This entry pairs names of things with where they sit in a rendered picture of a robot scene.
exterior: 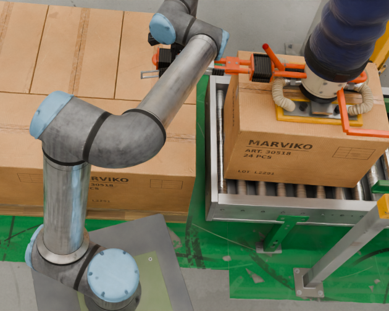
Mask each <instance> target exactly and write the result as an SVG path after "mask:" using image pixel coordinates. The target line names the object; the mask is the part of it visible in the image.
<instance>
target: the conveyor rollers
mask: <svg viewBox="0 0 389 311"><path fill-rule="evenodd" d="M224 102H225V94H224V92H223V91H222V90H217V91H216V115H217V174H218V194H228V191H227V179H225V178H224ZM388 116H389V113H388ZM381 159H382V164H383V169H384V173H385V178H386V180H389V147H388V149H387V150H386V151H385V152H384V153H383V154H382V155H381ZM367 179H368V183H369V189H370V195H371V198H372V201H378V200H379V199H380V198H381V197H382V196H383V195H382V194H374V193H372V191H371V187H373V185H374V184H375V183H376V182H377V181H378V180H379V175H378V171H377V166H376V163H375V164H373V166H372V167H371V168H370V169H369V171H368V172H367ZM255 184H256V195H257V196H267V183H266V181H255ZM294 187H295V197H305V198H307V197H306V187H305V185H302V184H294ZM313 188H314V197H315V198H318V199H326V195H325V187H324V186H319V185H313ZM332 190H333V198H334V199H342V200H346V199H345V192H344V188H343V187H336V186H332ZM351 192H352V197H353V200H355V201H365V200H364V193H363V190H362V183H361V180H360V181H359V182H358V183H357V185H356V186H355V187H354V188H351ZM236 194H242V195H248V190H247V180H236ZM275 195H276V196H280V197H287V188H286V183H277V182H275Z"/></svg>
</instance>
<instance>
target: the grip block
mask: <svg viewBox="0 0 389 311"><path fill-rule="evenodd" d="M250 61H251V63H250V66H248V68H250V69H251V74H249V80H250V81H252V82H260V83H269V82H271V81H272V78H273V75H274V73H275V70H274V63H273V62H272V60H271V59H270V57H269V56H268V55H267V54H258V53H253V54H251V57H250ZM251 79H252V80H251Z"/></svg>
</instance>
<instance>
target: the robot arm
mask: <svg viewBox="0 0 389 311"><path fill-rule="evenodd" d="M197 8H198V0H164V2H163V3H162V5H161V6H160V8H159V9H158V10H157V12H156V13H155V14H154V15H153V17H152V19H151V21H150V23H149V30H150V32H149V33H148V43H149V44H150V45H151V46H155V45H157V44H164V45H170V52H171V61H170V66H169V67H168V69H167V70H166V71H165V72H164V74H163V75H162V76H161V77H160V79H158V81H157V82H156V84H155V85H154V86H153V87H152V88H151V90H150V91H149V92H148V94H147V95H146V96H145V97H144V98H143V100H142V101H141V102H140V103H139V104H138V106H137V107H136V108H132V109H128V110H126V111H125V112H124V113H123V114H122V115H114V114H112V113H109V112H108V111H106V110H103V109H101V108H99V107H96V106H94V105H92V104H90V103H88V102H86V101H84V100H82V99H79V98H77V97H75V96H74V95H73V94H68V93H65V92H63V91H54V92H52V93H51V94H49V95H48V96H47V97H46V98H45V99H44V100H43V102H42V103H41V104H40V106H39V107H38V108H37V110H36V112H35V114H34V116H33V118H32V120H31V124H30V129H29V132H30V135H31V136H32V137H34V138H35V139H38V140H41V148H42V152H43V225H40V226H39V227H38V229H37V230H36V231H35V232H34V234H33V236H32V237H31V239H30V240H31V241H30V243H29V244H28V246H27V250H26V253H25V261H26V264H27V265H28V266H29V267H31V268H32V269H34V271H36V272H40V273H42V274H44V275H46V276H48V277H50V278H52V279H54V280H56V281H58V282H60V283H62V284H64V285H66V286H68V287H70V288H72V289H74V290H76V291H78V292H80V293H82V294H84V297H85V303H86V306H87V308H88V310H89V311H135V310H136V308H137V306H138V304H139V303H140V299H141V284H140V281H139V278H140V275H139V270H138V266H137V264H136V262H135V260H134V258H133V257H132V256H131V255H130V254H129V253H127V252H125V251H123V250H121V249H114V248H113V249H106V248H105V247H102V246H100V245H98V244H96V243H94V242H92V241H90V238H89V234H88V232H87V230H86V228H85V216H86V206H87V200H88V190H89V184H90V174H91V165H94V166H97V167H101V168H114V169H115V168H127V167H133V166H136V165H139V164H142V163H145V162H146V161H148V160H150V159H152V158H153V157H154V156H156V155H157V154H158V153H159V151H160V150H161V149H162V147H163V145H164V144H165V141H166V137H167V134H166V129H167V127H168V126H169V125H170V123H171V121H172V120H173V119H174V117H175V116H176V114H177V112H178V111H179V110H180V108H181V106H182V105H183V104H184V102H185V101H186V99H187V98H188V96H189V95H190V93H191V92H192V90H193V89H194V87H195V86H196V84H197V83H198V81H199V80H200V78H201V77H202V75H203V74H204V72H205V71H206V69H207V68H208V66H209V65H210V64H211V62H212V61H213V60H215V61H219V60H221V57H222V54H223V53H224V50H225V47H226V45H227V42H228V39H229V36H230V35H229V33H228V32H227V31H225V30H223V29H222V28H218V27H215V26H213V25H211V24H209V23H207V22H204V21H202V20H200V19H197V18H196V13H197ZM176 53H178V54H179V55H176Z"/></svg>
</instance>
